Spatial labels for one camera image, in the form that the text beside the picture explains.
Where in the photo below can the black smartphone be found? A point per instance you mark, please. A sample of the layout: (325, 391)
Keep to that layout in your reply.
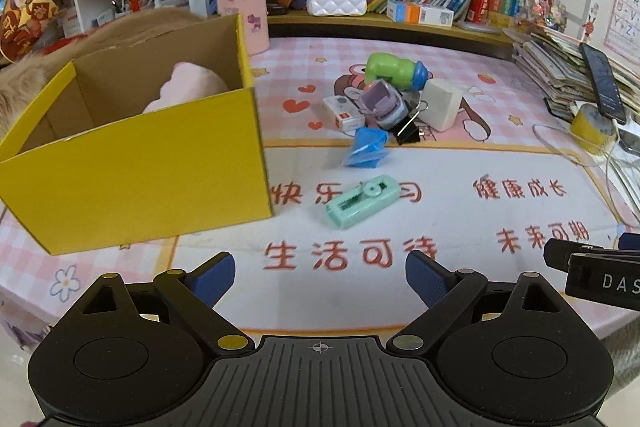
(605, 84)

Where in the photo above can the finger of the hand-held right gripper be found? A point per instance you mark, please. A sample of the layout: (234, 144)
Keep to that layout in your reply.
(560, 252)
(595, 279)

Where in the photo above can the white power adapter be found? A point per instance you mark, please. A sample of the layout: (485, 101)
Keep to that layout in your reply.
(442, 104)

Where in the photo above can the orange and blue carton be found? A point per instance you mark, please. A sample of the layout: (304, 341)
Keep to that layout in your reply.
(420, 13)

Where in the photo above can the colourful glitter ornament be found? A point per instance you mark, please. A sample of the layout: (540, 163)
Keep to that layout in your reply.
(542, 9)

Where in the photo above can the pink printed tablecloth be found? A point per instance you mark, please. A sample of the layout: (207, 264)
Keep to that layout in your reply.
(450, 217)

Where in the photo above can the pink cartoon canister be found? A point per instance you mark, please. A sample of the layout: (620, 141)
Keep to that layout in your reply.
(240, 2)

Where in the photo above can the pink plush toy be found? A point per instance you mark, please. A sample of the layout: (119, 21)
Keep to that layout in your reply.
(185, 87)

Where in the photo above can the green toy bottle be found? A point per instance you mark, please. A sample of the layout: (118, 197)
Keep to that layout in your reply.
(390, 69)

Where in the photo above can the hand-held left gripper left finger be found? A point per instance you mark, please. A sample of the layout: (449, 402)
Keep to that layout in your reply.
(217, 278)

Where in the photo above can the small white box red label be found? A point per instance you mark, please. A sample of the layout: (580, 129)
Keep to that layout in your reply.
(342, 114)

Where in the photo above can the purple and blue toy truck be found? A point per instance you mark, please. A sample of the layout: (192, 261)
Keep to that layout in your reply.
(382, 104)

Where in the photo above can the pile of cards and booklets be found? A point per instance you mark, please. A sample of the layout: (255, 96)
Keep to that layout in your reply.
(550, 62)

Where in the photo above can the yellow cardboard box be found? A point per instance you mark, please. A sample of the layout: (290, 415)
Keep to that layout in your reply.
(150, 167)

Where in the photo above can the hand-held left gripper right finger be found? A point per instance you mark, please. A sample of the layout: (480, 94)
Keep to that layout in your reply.
(424, 278)

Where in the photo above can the mint green plastic case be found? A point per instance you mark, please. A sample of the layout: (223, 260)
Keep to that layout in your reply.
(362, 202)

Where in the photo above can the black binder clip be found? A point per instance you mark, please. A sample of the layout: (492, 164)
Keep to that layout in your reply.
(409, 132)

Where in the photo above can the fluffy beige plush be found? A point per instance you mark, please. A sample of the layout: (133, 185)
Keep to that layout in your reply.
(30, 72)

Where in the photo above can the yellow tape roll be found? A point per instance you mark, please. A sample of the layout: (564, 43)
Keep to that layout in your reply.
(592, 129)

